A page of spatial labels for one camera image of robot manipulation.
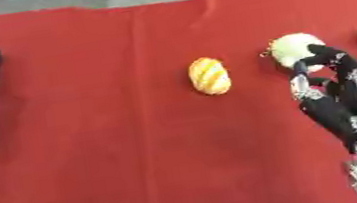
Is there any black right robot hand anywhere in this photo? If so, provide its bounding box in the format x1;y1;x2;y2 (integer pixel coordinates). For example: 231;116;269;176
282;36;357;162

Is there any pale green round soft toy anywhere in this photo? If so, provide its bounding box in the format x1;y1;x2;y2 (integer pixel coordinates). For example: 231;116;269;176
255;28;331;81

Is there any yellow striped bread toy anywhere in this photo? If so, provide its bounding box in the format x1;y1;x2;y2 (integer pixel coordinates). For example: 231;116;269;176
184;53;236;100

